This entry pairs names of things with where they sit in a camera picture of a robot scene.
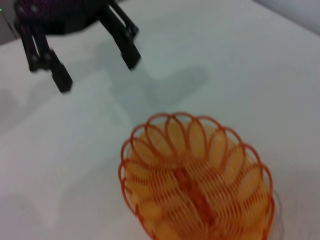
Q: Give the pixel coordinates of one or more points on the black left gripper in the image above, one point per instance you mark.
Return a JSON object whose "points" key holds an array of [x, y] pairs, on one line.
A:
{"points": [[60, 15]]}

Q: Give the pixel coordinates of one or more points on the orange woven plastic basket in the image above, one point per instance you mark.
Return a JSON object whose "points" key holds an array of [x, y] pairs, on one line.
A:
{"points": [[200, 180]]}

